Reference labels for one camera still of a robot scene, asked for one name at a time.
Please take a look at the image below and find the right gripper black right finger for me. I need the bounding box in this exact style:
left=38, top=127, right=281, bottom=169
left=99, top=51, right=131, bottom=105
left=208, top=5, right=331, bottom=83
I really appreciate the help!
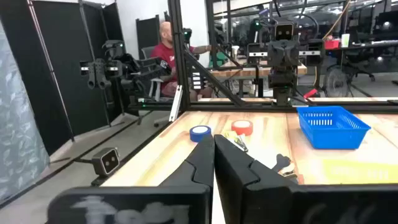
left=214, top=134, right=398, bottom=224

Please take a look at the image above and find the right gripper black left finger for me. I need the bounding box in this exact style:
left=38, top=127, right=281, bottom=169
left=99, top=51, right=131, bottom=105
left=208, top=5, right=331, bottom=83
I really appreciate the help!
left=46, top=134, right=215, bottom=224

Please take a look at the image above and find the black staple remover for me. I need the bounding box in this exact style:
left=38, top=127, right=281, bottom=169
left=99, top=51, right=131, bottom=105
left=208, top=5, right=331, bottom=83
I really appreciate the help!
left=272, top=154, right=298, bottom=179

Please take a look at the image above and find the light blue staple remover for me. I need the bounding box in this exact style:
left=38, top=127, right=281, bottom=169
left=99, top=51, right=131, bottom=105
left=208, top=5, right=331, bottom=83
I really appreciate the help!
left=224, top=130, right=249, bottom=153

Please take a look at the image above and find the blue tape roll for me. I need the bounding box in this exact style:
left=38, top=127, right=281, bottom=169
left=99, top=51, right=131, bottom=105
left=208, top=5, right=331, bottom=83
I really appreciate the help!
left=189, top=125, right=212, bottom=143

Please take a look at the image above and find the red tape roll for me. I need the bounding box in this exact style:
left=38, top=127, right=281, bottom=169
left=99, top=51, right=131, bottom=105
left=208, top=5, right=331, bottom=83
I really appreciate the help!
left=231, top=119, right=254, bottom=137

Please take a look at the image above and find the background wooden table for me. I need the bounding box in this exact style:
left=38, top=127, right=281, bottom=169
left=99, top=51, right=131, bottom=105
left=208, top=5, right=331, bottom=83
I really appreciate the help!
left=210, top=58, right=308, bottom=78

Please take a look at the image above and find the black floor fan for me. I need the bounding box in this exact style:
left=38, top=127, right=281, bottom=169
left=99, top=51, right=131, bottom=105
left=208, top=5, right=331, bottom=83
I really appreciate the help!
left=323, top=64, right=353, bottom=98

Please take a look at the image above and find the blue plastic basket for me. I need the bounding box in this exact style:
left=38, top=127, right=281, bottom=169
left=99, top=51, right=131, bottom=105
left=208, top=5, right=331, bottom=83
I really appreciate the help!
left=297, top=106, right=371, bottom=151

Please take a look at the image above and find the person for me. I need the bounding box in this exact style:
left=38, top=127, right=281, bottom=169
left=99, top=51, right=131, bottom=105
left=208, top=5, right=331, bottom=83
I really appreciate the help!
left=150, top=21, right=215, bottom=100

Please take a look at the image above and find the grey office chair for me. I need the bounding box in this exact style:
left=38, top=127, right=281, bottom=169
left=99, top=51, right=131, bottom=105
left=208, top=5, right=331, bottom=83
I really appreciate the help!
left=141, top=45, right=164, bottom=101

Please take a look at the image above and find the small black partition panel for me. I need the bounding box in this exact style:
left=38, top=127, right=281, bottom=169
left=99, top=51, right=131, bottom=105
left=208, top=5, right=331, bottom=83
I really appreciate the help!
left=136, top=14, right=161, bottom=60

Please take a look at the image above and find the large black partition panel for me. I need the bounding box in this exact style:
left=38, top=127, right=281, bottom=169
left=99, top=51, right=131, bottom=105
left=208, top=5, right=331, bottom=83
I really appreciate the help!
left=0, top=0, right=125, bottom=156

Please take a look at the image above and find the grey patterned curtain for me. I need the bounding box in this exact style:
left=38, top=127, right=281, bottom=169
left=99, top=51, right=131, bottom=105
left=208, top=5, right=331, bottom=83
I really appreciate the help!
left=0, top=21, right=50, bottom=206

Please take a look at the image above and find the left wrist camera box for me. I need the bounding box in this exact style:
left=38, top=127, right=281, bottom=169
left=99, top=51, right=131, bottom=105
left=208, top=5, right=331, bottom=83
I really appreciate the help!
left=275, top=22, right=295, bottom=41

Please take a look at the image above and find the black table-level camera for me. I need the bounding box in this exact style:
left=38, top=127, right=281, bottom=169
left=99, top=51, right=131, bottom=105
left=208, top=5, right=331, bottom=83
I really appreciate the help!
left=91, top=147, right=121, bottom=177

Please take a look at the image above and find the white metal bracket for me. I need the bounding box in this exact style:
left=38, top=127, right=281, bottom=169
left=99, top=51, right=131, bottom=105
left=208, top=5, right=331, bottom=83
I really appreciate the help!
left=169, top=85, right=183, bottom=123

